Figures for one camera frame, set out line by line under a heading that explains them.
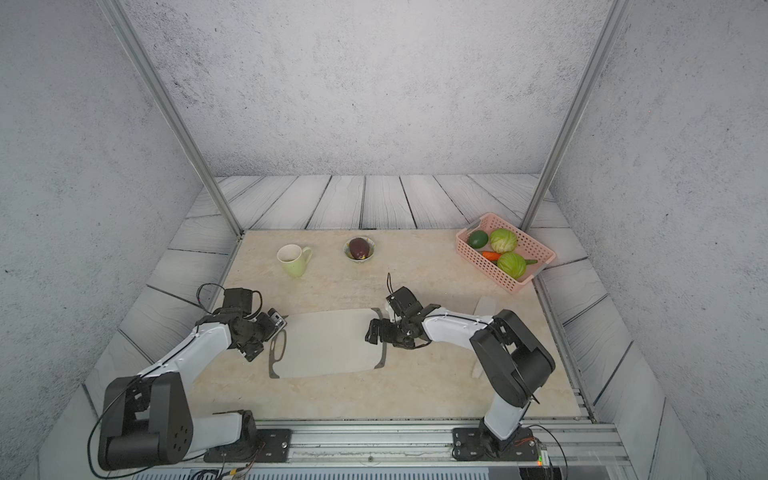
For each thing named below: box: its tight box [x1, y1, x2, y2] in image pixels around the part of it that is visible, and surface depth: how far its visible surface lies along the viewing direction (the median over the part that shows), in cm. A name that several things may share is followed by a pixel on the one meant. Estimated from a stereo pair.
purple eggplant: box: [349, 238, 369, 260], surface depth 111 cm
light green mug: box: [276, 244, 313, 277], surface depth 104 cm
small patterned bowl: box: [343, 236, 376, 262], surface depth 112 cm
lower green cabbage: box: [497, 252, 527, 280], surface depth 101 cm
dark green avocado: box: [467, 230, 489, 250], surface depth 116 cm
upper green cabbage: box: [489, 228, 517, 254], surface depth 110 cm
